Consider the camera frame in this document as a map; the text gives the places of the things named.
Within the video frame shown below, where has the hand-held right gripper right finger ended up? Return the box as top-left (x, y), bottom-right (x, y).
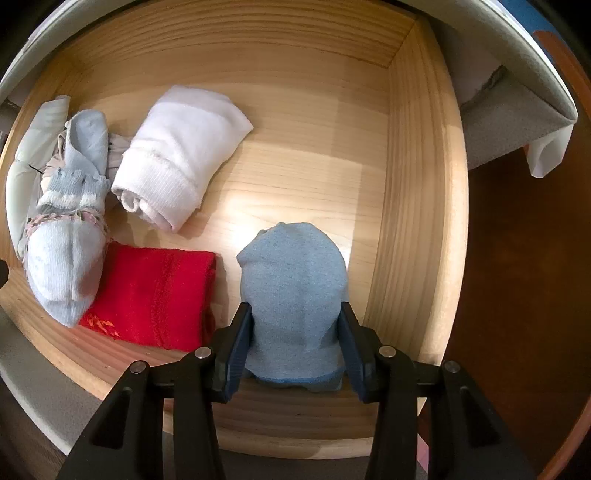
top-left (338, 301), bottom-right (536, 480)

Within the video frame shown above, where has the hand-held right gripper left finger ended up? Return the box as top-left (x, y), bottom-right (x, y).
top-left (55, 302), bottom-right (254, 480)

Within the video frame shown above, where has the light blue sock roll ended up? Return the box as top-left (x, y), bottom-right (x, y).
top-left (236, 222), bottom-right (348, 393)

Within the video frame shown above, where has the white sock roll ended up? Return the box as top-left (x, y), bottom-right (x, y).
top-left (111, 85), bottom-right (254, 233)

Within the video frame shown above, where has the wooden drawer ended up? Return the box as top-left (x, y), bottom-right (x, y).
top-left (0, 9), bottom-right (469, 462)

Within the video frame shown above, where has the taupe patterned underwear roll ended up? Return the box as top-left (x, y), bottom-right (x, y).
top-left (41, 131), bottom-right (132, 185)

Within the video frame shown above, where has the pale green underwear roll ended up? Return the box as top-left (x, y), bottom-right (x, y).
top-left (7, 95), bottom-right (72, 259)

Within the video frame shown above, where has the red sock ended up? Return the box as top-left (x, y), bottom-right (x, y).
top-left (78, 242), bottom-right (219, 350)

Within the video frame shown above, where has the light blue frilled sock pair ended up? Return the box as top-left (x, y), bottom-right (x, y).
top-left (25, 110), bottom-right (112, 328)

